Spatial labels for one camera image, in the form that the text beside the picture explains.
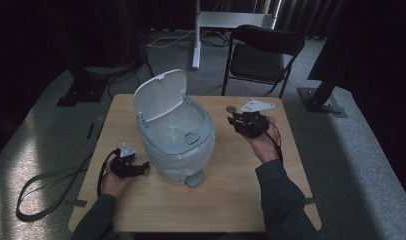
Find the small round grey disc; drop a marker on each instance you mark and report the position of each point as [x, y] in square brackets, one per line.
[231, 109]

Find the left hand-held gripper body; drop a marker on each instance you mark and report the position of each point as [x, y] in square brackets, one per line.
[124, 163]

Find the person's left hand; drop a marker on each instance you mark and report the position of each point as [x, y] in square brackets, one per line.
[112, 183]

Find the grey-white pedal trash can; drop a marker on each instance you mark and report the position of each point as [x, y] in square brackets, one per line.
[176, 133]

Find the person's right hand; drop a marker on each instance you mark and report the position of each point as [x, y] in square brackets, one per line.
[266, 146]

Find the black folding chair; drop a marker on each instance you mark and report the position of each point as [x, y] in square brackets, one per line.
[261, 56]

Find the dark curtain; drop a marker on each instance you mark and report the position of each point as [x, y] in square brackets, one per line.
[311, 16]

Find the white metal desk frame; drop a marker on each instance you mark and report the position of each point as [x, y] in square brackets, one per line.
[217, 20]

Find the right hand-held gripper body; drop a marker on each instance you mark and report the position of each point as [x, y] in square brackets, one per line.
[254, 121]

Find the black stand with base plate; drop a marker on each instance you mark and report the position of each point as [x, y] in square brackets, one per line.
[82, 90]
[322, 98]

